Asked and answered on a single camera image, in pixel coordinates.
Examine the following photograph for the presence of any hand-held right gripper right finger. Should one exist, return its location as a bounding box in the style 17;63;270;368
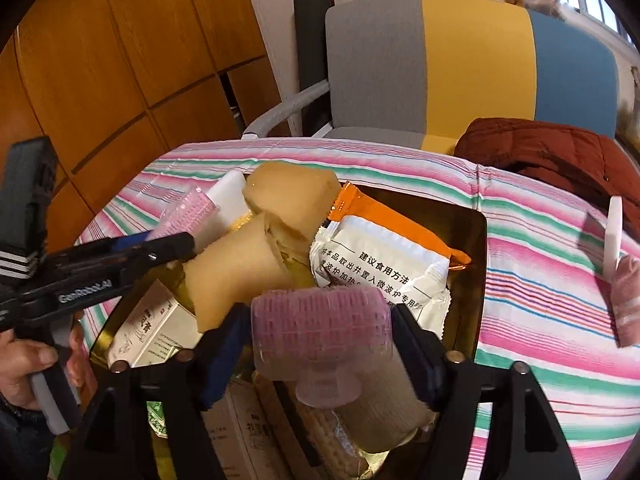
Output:
392;305;573;480

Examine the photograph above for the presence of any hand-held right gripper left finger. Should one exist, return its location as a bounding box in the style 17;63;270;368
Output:
75;305;253;480

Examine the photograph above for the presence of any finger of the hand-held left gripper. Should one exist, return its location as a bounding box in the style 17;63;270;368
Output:
75;237;153;261
122;232;197;286

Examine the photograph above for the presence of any pink hair roller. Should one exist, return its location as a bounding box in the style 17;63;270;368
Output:
250;287;394;408
146;186;221;242

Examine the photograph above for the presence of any cream cloth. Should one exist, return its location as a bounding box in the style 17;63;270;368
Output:
334;345;437;455

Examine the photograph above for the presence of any yellow sponge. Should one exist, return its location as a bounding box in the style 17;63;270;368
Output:
184;214;297;335
241;160;342;248

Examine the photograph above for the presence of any beige printed box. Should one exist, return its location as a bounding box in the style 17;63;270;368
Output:
200;375;313;480
106;279;203;370

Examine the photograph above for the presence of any green label packet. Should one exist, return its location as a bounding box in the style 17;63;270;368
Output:
146;400;170;438

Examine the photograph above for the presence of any orange white food packet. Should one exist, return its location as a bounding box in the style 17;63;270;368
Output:
309;181;473;341

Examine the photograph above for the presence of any gold metal tin container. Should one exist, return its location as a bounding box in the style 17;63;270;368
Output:
89;180;490;480

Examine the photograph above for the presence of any yellow cracker packet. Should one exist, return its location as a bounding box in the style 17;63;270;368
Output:
254;374;373;480

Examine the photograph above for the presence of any person's left forearm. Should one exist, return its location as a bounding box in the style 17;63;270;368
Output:
0;395;56;480

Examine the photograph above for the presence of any person's left hand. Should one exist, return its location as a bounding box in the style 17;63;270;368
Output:
0;312;88;409

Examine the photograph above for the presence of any wooden wardrobe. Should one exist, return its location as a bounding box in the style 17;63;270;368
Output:
0;0;291;251

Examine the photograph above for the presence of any pink white plush bottle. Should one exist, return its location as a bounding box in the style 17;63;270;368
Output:
601;195;640;350

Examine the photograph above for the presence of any dark red padded jacket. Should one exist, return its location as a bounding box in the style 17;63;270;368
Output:
454;117;640;241

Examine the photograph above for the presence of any grey yellow blue chair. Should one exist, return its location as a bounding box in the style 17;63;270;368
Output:
241;0;621;153

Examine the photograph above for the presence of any barred window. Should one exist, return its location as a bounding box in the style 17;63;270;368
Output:
560;0;631;36

